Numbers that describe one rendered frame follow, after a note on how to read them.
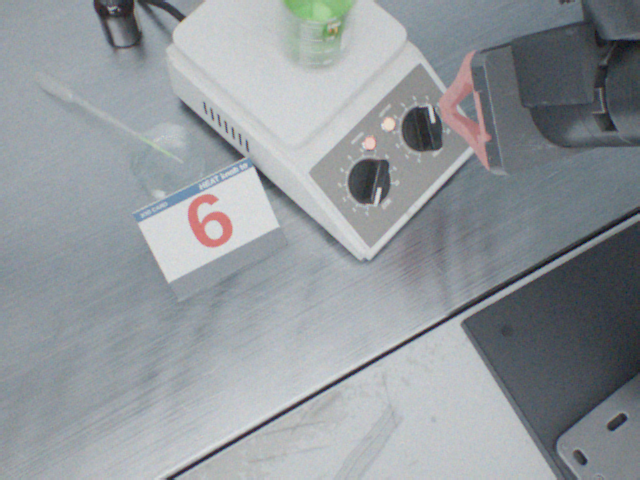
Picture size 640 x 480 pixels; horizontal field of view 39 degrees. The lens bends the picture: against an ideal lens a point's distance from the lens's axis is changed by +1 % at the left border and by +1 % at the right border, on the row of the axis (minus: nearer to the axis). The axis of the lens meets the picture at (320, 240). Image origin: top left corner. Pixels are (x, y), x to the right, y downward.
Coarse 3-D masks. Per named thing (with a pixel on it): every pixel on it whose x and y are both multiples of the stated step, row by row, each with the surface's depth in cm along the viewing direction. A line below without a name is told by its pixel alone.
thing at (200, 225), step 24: (216, 192) 62; (240, 192) 63; (168, 216) 62; (192, 216) 62; (216, 216) 63; (240, 216) 64; (264, 216) 64; (168, 240) 62; (192, 240) 63; (216, 240) 64; (168, 264) 63
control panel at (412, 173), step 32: (416, 96) 63; (352, 128) 61; (384, 128) 62; (448, 128) 64; (320, 160) 60; (352, 160) 61; (416, 160) 63; (448, 160) 64; (416, 192) 63; (352, 224) 61; (384, 224) 62
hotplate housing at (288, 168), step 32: (192, 64) 61; (416, 64) 62; (192, 96) 64; (224, 96) 61; (384, 96) 62; (224, 128) 64; (256, 128) 60; (256, 160) 64; (288, 160) 60; (288, 192) 64; (320, 192) 60; (320, 224) 64
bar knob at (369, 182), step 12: (360, 168) 61; (372, 168) 60; (384, 168) 60; (348, 180) 61; (360, 180) 61; (372, 180) 60; (384, 180) 60; (360, 192) 61; (372, 192) 60; (384, 192) 62; (372, 204) 60
